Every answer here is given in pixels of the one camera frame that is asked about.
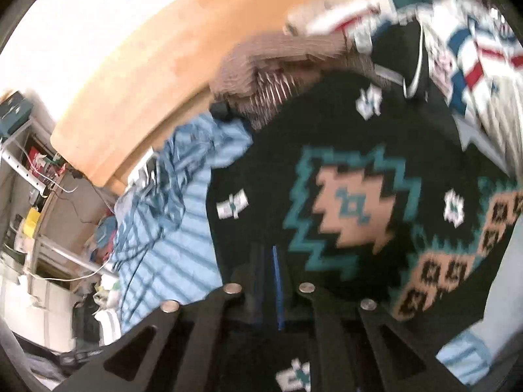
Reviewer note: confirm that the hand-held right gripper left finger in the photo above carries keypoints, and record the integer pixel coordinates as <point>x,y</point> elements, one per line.
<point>278,290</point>

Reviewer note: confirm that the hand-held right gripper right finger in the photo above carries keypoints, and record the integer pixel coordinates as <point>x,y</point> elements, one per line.
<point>327,335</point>

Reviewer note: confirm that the black teal patterned sweater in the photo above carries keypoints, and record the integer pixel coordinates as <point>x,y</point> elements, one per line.
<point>367,163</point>

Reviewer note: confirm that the light blue striped shirt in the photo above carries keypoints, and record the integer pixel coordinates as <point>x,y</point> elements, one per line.
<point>171,232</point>

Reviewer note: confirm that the white power strip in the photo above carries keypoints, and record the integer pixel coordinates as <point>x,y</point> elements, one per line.
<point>149,171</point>

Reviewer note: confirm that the brown striped shirt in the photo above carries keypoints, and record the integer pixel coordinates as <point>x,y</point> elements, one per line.
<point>269,73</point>

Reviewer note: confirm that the cluttered storage shelf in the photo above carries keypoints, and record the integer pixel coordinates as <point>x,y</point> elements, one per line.
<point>45,220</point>

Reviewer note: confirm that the wooden headboard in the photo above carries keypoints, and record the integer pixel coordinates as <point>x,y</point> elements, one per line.
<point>163,73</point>

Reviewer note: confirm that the black garment with white piping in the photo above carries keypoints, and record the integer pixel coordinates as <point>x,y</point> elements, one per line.
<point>396,49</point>

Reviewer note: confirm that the star print pillow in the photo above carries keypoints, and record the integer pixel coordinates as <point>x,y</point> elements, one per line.
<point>327,14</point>

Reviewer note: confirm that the star and stripe duvet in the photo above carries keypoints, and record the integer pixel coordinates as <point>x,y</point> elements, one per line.
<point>482,57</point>

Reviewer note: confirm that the teal box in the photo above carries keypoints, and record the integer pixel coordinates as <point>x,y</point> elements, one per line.
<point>14,112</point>

